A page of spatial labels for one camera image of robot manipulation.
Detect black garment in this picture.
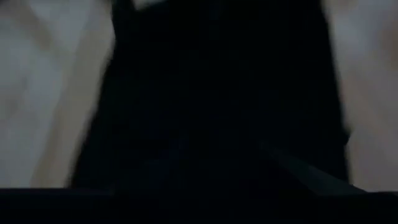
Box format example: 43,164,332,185
70,0,351,191

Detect white button shirt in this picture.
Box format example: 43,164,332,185
0,0,116,189

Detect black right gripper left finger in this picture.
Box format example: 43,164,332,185
108,139,188,192

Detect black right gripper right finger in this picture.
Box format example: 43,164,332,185
258,142,368,194

